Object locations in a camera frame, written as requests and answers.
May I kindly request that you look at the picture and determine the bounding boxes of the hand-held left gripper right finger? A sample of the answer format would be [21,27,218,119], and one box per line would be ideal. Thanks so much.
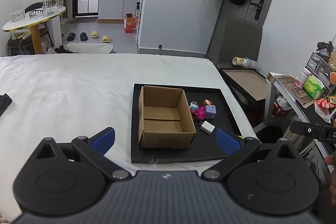
[202,129,300,180]

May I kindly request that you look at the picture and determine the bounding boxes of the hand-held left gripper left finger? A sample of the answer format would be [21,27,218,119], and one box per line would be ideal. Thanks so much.
[35,127,132,181]

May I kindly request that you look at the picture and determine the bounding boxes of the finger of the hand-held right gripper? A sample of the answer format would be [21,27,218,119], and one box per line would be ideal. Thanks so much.
[290,120,326,141]

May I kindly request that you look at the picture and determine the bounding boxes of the white charger plug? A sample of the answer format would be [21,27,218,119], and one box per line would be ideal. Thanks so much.
[197,120,216,138]

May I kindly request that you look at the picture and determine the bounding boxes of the pink dinosaur toy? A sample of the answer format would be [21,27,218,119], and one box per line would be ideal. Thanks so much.
[196,106,207,121]

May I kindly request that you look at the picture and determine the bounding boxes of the black tray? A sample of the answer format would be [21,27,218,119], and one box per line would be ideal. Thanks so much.
[131,83,242,164]

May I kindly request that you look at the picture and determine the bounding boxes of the brown cardboard box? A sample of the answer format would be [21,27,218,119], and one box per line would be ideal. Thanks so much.
[138,85,197,149]

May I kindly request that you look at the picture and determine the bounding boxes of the person's right hand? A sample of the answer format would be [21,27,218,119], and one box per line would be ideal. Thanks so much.
[324,150,336,189]

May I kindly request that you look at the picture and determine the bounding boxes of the orange snack packet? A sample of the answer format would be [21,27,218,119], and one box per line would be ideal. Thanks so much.
[314,95,336,123]

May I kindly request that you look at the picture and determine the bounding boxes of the red basket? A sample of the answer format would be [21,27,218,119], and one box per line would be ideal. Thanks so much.
[273,100,292,117]

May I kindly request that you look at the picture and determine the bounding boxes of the green tissue pack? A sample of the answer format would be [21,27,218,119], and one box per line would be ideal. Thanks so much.
[303,76,325,99]

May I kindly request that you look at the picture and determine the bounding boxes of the white metal shelf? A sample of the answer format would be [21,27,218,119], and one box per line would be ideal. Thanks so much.
[265,72,336,163]

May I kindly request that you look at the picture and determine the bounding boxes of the pink lidded bottle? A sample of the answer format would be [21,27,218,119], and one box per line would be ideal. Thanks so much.
[295,70,312,88]

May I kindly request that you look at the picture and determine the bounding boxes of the black framed brown board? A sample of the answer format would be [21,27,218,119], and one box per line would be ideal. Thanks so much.
[219,68,268,109]

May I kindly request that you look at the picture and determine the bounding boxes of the clear drawer organizer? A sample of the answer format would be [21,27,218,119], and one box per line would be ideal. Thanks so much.
[306,51,336,88]

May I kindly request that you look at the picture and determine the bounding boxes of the yellow white cup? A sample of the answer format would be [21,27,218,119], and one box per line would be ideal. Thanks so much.
[232,56,259,68]

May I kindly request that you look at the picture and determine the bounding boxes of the white floor mat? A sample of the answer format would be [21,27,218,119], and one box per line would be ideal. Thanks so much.
[66,42,115,54]

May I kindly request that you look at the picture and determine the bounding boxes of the grey leaning board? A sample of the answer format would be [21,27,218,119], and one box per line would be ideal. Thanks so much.
[217,15,263,70]

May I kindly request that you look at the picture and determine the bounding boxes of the black ribbed object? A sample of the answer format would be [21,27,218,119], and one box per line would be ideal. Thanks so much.
[0,93,13,118]

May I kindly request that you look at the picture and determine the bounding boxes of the red carton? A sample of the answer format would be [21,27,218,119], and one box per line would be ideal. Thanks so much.
[123,13,138,34]

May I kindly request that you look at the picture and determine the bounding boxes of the white kitchen cabinet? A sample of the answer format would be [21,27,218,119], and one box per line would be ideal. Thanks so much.
[98,0,146,21]

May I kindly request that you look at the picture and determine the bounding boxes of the oval table with yellow leg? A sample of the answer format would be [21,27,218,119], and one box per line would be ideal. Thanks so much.
[2,6,67,54]

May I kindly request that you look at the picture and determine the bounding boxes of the clear glass bottle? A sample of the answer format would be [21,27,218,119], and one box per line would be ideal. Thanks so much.
[42,0,59,17]

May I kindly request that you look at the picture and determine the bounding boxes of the white tissue box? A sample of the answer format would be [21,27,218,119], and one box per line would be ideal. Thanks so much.
[11,9,26,22]

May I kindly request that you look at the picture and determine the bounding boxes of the black door lock handle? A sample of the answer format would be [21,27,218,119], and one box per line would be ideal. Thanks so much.
[249,0,265,20]

